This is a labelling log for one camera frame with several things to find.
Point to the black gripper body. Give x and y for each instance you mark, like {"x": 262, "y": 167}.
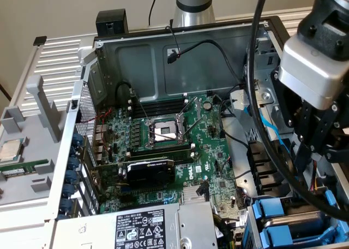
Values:
{"x": 324, "y": 22}

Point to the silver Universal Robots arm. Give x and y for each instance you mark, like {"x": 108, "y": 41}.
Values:
{"x": 193, "y": 11}

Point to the grey metal drive cage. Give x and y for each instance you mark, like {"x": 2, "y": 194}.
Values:
{"x": 265, "y": 85}

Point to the green Dell motherboard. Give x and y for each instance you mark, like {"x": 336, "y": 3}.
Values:
{"x": 207, "y": 139}

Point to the silver coin battery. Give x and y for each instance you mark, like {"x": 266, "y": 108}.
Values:
{"x": 208, "y": 105}

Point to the hard drive in blue caddy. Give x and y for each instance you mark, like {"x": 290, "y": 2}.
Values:
{"x": 253, "y": 232}

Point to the metal socket cover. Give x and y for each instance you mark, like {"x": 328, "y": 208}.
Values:
{"x": 198, "y": 107}

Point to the silver chipset heatsink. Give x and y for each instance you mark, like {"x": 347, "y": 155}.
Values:
{"x": 189, "y": 194}

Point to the thin metal locking lever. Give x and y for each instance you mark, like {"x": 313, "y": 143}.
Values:
{"x": 139, "y": 106}
{"x": 166, "y": 136}

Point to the CPU socket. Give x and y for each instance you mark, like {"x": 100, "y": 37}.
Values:
{"x": 165, "y": 127}

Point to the black RAM slot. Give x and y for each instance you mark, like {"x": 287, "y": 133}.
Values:
{"x": 163, "y": 103}
{"x": 163, "y": 146}
{"x": 161, "y": 112}

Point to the black graphics card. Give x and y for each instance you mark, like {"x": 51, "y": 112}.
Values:
{"x": 150, "y": 175}

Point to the open grey PC case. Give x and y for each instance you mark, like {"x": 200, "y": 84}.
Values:
{"x": 136, "y": 63}

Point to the black plastic block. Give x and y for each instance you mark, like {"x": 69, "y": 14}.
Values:
{"x": 109, "y": 19}

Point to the blue slot retention clip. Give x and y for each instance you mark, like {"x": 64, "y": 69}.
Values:
{"x": 77, "y": 139}
{"x": 74, "y": 152}
{"x": 73, "y": 163}
{"x": 69, "y": 190}
{"x": 71, "y": 176}
{"x": 65, "y": 204}

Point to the silver power supply unit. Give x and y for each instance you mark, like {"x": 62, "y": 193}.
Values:
{"x": 95, "y": 227}

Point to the grey plastic parts rack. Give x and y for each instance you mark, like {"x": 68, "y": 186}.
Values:
{"x": 35, "y": 150}

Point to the black table end cap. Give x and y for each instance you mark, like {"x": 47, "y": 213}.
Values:
{"x": 40, "y": 40}

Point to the green RAM stick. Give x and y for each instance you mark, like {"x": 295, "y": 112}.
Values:
{"x": 16, "y": 169}

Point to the silver CPU chip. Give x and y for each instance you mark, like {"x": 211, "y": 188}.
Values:
{"x": 9, "y": 150}

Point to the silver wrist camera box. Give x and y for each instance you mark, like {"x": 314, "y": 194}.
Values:
{"x": 313, "y": 68}

